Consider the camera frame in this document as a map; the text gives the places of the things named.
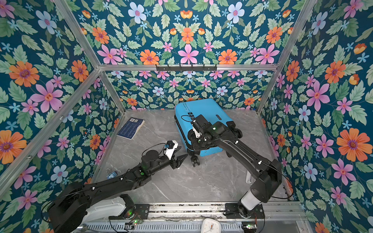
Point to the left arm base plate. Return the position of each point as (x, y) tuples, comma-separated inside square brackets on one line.
[(137, 212)]

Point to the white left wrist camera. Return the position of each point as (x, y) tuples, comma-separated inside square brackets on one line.
[(170, 148)]

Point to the aluminium cage frame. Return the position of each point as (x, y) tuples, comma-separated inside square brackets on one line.
[(70, 69)]

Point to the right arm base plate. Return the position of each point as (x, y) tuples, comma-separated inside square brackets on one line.
[(236, 211)]

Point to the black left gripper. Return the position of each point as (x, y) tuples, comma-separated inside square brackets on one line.
[(178, 161)]

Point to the black hook rail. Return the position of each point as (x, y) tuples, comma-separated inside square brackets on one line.
[(182, 68)]

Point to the white desk clock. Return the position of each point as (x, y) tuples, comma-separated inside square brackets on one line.
[(210, 226)]

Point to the white wall socket plate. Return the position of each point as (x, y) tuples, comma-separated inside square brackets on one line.
[(249, 178)]

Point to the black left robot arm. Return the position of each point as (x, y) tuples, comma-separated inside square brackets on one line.
[(78, 203)]

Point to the blue hard-shell suitcase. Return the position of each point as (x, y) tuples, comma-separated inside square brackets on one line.
[(186, 112)]

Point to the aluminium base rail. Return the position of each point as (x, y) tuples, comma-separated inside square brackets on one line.
[(188, 212)]

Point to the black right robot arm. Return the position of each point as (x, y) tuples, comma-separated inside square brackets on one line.
[(267, 175)]

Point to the dark blue paperback book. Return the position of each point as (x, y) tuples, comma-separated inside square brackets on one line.
[(130, 128)]

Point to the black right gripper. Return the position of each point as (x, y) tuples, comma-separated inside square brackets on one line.
[(195, 147)]

